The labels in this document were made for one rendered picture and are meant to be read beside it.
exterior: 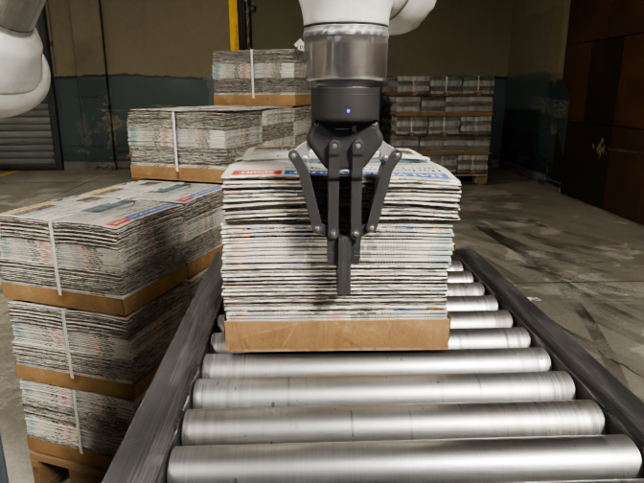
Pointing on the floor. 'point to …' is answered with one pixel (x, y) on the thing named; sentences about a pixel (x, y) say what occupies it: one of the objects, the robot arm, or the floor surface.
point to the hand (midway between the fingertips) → (343, 264)
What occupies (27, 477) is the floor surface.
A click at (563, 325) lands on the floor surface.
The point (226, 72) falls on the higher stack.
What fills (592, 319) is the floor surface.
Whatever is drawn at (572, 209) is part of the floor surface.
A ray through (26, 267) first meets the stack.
